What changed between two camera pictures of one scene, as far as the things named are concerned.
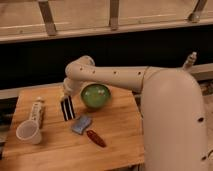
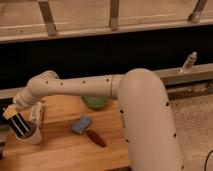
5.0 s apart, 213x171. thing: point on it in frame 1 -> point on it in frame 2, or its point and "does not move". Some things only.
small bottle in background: x=190 y=61 does not move
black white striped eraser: x=67 y=108 -> x=19 y=125
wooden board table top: x=53 y=131 does not move
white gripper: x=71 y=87 -> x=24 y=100
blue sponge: x=81 y=124 does not move
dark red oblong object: x=96 y=138 does not move
